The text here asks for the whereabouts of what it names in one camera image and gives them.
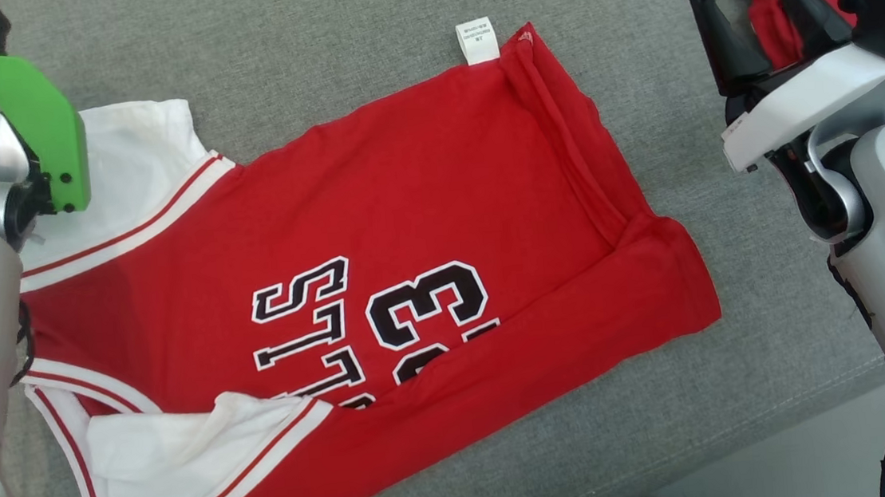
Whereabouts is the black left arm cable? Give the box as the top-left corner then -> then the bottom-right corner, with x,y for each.
2,299 -> 39,388

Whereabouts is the red and white basketball jersey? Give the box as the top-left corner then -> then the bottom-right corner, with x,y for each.
0,0 -> 739,497

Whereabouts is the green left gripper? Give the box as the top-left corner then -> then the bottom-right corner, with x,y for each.
0,37 -> 94,221

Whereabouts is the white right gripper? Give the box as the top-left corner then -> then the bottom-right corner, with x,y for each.
682,0 -> 885,178

